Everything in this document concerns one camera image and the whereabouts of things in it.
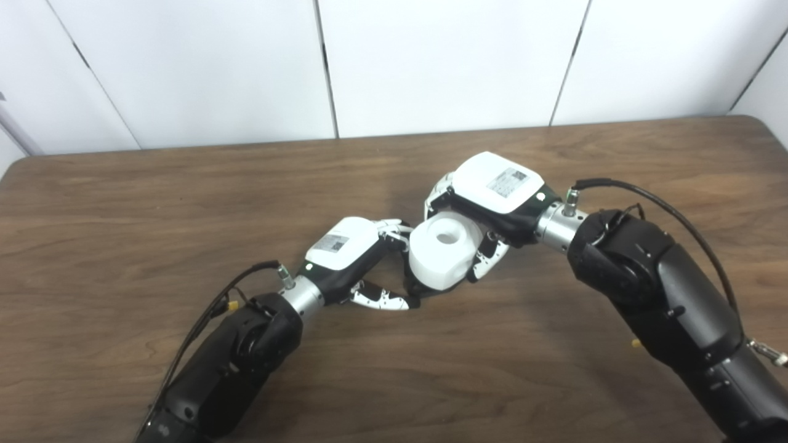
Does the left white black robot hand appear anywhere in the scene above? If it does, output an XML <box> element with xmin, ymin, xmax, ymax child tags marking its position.
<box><xmin>297</xmin><ymin>217</ymin><xmax>422</xmax><ymax>311</ymax></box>

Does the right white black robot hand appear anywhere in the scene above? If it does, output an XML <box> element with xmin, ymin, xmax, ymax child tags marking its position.
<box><xmin>424</xmin><ymin>151</ymin><xmax>562</xmax><ymax>284</ymax></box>

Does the round white piece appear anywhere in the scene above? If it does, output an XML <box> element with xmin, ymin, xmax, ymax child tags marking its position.
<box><xmin>409</xmin><ymin>211</ymin><xmax>487</xmax><ymax>292</ymax></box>

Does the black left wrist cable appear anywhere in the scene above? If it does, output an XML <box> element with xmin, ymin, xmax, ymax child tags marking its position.
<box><xmin>142</xmin><ymin>260</ymin><xmax>296</xmax><ymax>425</ymax></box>

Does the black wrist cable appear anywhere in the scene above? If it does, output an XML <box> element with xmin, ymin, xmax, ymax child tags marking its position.
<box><xmin>142</xmin><ymin>260</ymin><xmax>296</xmax><ymax>425</ymax></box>
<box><xmin>563</xmin><ymin>178</ymin><xmax>739</xmax><ymax>314</ymax></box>

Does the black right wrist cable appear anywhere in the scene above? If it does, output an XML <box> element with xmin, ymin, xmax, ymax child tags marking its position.
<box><xmin>563</xmin><ymin>178</ymin><xmax>739</xmax><ymax>314</ymax></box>

